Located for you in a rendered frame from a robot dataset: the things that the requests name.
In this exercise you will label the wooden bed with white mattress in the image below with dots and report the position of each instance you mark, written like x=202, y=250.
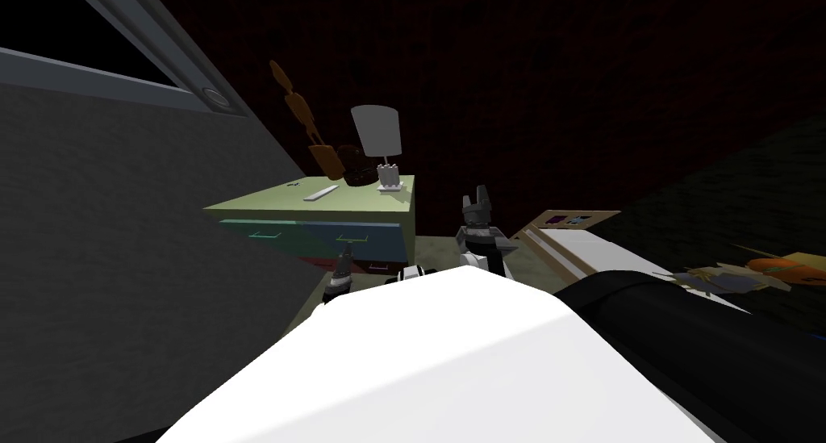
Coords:
x=600, y=252

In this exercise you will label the green dresser with coloured drawers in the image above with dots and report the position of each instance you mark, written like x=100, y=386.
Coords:
x=322, y=218

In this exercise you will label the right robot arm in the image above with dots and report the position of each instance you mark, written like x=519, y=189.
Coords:
x=697, y=352

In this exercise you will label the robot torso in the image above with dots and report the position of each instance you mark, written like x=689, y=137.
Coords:
x=426, y=359

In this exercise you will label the grey framed window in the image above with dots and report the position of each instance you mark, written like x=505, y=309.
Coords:
x=77, y=23

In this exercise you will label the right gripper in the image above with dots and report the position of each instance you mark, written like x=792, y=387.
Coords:
x=478, y=218

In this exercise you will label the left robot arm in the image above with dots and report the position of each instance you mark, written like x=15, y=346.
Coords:
x=337, y=288

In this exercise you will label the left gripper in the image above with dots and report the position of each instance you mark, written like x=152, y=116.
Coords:
x=345, y=262

